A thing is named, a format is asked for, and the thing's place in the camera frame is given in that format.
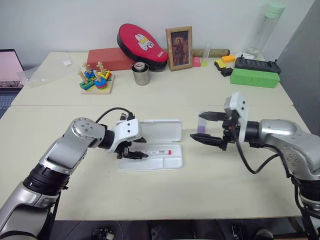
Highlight clear bottle green lid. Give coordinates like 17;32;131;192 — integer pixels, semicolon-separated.
247;0;286;57

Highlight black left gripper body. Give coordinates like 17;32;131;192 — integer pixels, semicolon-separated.
115;139;135;160

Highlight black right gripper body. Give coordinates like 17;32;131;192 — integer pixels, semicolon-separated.
220;111;240;152

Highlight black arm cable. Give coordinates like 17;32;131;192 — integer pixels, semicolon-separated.
230;124;289;175
94;107;134;125

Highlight white plastic pencil case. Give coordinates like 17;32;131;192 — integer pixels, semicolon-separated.
117;119;185;173

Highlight dark device under table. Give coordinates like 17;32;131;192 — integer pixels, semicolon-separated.
90;226;116;240

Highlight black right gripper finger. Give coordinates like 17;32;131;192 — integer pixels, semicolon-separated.
189;133;225;151
198;111;227;123

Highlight clear plastic tube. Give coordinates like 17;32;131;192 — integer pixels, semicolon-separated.
203;41;212;66

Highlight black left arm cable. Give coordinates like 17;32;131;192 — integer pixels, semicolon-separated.
94;107;134;125

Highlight white crumpled paper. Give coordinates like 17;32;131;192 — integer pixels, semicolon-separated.
235;51;256;61

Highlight dark rounded shoe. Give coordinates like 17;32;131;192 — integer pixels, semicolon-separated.
254;228;275;240

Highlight translucent purple-bottomed holder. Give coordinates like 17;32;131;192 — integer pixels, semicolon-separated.
197;109;210;134

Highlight brown wooden log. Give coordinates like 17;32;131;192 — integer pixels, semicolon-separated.
191;47;231;58

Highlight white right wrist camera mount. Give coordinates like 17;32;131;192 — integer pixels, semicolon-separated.
223;91;250;145

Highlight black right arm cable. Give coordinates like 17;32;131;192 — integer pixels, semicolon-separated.
230;124;289;175

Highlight laptop computer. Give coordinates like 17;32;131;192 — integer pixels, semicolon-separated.
0;48;25;119

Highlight black remote controller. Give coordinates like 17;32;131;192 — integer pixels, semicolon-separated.
234;56;282;75

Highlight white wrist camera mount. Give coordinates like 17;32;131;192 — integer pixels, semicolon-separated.
223;91;250;145
104;118;142;154

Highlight red capped white marker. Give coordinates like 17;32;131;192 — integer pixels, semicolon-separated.
143;149;173;157

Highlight wooden framed portrait picture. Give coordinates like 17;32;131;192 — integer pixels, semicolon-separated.
165;25;194;72

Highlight red rectangular box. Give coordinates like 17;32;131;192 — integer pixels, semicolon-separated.
87;47;137;72

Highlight red oval punch pad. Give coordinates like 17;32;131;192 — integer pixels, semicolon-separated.
116;23;170;72

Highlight clear plastic bag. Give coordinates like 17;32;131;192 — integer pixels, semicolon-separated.
16;53;76;89

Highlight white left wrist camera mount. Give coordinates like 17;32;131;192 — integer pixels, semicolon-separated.
104;118;142;154

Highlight stainless steel cup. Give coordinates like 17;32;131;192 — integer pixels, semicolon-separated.
131;62;151;87

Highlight green long block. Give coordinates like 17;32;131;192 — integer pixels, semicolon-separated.
229;67;281;89

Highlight wooden colourful stacking toy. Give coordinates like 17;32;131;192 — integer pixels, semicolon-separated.
77;61;116;96

